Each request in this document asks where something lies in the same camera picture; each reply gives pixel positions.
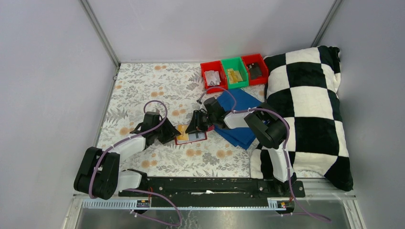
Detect blue folded cloth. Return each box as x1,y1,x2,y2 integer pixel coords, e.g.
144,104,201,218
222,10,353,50
214,89,261,150

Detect right red plastic bin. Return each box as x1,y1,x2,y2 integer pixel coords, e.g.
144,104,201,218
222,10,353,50
241,53,269,86

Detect red plastic bin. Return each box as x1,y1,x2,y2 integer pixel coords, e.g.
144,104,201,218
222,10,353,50
241,53,269,86
200,61,228,94

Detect green plastic bin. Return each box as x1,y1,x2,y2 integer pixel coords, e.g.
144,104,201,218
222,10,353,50
221,57,249,89

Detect floral patterned table mat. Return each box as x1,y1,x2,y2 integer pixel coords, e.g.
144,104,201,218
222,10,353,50
97,63,258,177

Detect gold cards in bin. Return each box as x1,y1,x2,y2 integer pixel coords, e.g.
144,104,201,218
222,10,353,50
227,68,243,84

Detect silver cards in bin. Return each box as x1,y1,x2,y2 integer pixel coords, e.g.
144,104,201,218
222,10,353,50
204,70,221,86

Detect black white checkered pillow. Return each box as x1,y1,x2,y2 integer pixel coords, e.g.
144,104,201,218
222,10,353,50
264,45,353,191

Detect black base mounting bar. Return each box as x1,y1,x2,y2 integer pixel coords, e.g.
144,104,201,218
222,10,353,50
116,177,306,208

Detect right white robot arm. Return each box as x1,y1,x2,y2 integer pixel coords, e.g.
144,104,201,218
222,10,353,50
185,97,293,197

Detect left red plastic bin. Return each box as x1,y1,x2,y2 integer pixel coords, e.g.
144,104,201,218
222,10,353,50
200,61,228,94

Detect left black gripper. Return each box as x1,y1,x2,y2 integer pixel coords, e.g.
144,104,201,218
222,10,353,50
153,116,181,144

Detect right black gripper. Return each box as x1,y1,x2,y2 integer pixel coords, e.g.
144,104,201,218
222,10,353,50
185,110,216,135

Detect black cards in bin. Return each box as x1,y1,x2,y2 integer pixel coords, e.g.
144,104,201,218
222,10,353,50
247,62,262,80

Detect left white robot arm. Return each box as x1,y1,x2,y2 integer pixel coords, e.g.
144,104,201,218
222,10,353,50
73,112,180,200

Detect red leather card holder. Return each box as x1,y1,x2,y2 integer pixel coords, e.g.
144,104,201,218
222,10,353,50
175,132,208,145

